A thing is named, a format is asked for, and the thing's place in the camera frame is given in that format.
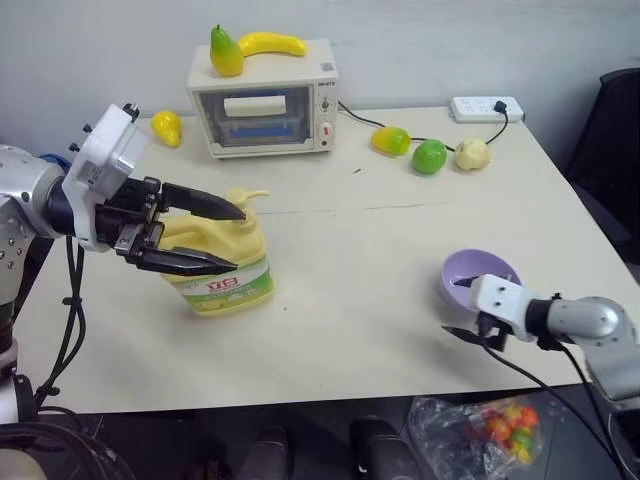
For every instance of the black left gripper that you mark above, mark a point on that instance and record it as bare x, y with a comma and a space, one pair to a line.
127, 210

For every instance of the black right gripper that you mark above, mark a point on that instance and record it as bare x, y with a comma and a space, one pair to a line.
492, 332

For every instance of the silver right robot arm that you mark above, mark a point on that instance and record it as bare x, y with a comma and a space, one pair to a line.
595, 320

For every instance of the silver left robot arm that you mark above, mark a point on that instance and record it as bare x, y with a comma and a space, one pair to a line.
25, 192

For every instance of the yellow pump dispenser bottle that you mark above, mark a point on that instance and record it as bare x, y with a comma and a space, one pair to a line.
235, 250

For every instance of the purple bowl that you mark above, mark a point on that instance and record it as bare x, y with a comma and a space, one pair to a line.
465, 265

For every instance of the plastic bag of toy fruit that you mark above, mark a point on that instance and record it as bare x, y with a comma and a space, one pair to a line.
475, 435

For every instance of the pale yellow toy fruit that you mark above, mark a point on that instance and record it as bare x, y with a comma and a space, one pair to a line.
472, 155

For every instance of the green toy apple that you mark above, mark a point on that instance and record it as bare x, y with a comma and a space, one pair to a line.
429, 157

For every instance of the dark rounded shape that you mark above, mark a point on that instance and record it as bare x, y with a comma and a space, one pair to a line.
377, 450
272, 452

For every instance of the green yellow toy pear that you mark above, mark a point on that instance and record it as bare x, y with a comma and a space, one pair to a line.
225, 55

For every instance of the yellow green toy mango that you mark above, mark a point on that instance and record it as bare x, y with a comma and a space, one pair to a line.
392, 141

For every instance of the cream toaster oven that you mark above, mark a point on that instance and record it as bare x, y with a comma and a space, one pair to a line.
300, 75

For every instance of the white power strip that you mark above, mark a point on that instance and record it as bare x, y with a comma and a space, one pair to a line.
475, 109

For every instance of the yellow toy banana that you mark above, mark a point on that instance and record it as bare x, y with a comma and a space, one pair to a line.
270, 42

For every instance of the black chair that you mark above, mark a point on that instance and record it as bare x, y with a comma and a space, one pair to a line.
605, 150

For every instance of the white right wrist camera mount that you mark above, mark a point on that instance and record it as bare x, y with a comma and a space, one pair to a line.
502, 300

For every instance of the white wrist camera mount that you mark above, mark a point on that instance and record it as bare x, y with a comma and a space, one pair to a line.
502, 300
102, 150

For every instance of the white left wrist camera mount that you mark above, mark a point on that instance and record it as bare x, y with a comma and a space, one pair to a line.
102, 150

